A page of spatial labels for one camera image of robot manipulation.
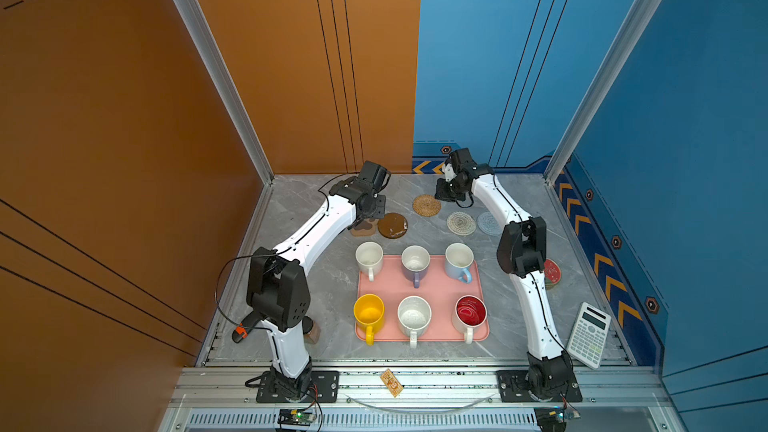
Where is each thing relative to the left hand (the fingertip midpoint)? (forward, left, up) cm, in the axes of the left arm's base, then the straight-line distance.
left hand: (373, 203), depth 89 cm
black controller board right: (-51, -44, -18) cm, 70 cm away
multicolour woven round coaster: (+5, -30, -17) cm, 35 cm away
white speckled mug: (-28, -12, -16) cm, 34 cm away
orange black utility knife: (-33, +36, -17) cm, 51 cm away
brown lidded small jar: (-34, +14, -9) cm, 38 cm away
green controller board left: (-51, +17, -19) cm, 57 cm away
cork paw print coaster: (+4, +4, -18) cm, 18 cm away
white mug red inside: (-27, -28, -15) cm, 42 cm away
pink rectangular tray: (-19, -20, -17) cm, 33 cm away
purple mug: (-11, -13, -16) cm, 23 cm away
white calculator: (-32, -60, -16) cm, 70 cm away
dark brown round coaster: (+4, -6, -18) cm, 19 cm away
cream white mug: (-11, +1, -13) cm, 17 cm away
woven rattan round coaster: (+13, -18, -17) cm, 28 cm away
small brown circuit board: (-45, -7, -17) cm, 48 cm away
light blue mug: (-11, -26, -13) cm, 32 cm away
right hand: (+13, -21, -10) cm, 27 cm away
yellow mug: (-27, 0, -15) cm, 31 cm away
